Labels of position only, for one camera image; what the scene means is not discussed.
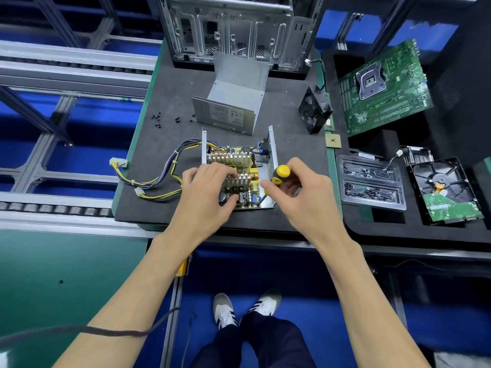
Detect person's right hand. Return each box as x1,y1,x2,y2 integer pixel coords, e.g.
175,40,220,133
261,157,342,246

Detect person's left hand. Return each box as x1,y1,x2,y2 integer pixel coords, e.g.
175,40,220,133
167,160,240,246

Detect yellow handled screwdriver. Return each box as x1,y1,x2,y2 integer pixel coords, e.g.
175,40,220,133
270,163,293,186

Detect power supply metal base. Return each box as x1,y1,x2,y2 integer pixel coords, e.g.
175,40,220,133
198,125,281,212

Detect small black screws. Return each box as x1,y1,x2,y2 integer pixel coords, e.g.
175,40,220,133
149,111,189,129

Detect person's right forearm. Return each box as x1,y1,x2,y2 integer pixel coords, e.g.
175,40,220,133
315,222,431,368

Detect person's left forearm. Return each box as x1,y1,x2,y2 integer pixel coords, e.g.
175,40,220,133
54,226,204,368

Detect person's left shoe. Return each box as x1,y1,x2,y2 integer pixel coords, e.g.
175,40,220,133
212,292,239,330

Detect person's shoe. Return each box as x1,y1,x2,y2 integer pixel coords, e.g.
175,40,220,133
247,291,282,317
212,292,239,330

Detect person's right shoe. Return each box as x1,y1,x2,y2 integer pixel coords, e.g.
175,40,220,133
247,291,282,317

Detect grey power supply cover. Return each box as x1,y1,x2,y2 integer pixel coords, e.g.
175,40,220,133
190,51,273,136

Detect person's dark trousers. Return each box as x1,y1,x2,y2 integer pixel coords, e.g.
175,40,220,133
190,310,316,368

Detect black foam work mat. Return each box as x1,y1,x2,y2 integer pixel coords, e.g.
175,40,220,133
114,42,342,231

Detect clear plastic screw tray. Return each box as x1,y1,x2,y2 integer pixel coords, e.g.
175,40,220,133
338,151,408,212

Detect black cooling fan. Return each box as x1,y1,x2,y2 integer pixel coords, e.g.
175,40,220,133
298,86,332,135

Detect silver heatsink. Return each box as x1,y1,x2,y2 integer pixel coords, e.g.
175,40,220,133
400,145,437,169

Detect black hard disk drive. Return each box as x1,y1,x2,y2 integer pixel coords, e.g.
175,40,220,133
407,157,486,224

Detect green motherboard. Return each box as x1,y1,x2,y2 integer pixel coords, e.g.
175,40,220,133
338,38,434,137

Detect silver computer tower chassis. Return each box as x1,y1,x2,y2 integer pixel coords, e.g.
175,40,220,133
157,0,327,74

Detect black foam parts tray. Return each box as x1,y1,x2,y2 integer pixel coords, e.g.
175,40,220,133
321,27,491,246

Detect thin black cable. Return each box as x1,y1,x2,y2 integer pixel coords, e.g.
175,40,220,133
0,306,181,351

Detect aluminium conveyor frame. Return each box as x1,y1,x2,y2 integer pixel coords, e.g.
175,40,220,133
0,0,491,227

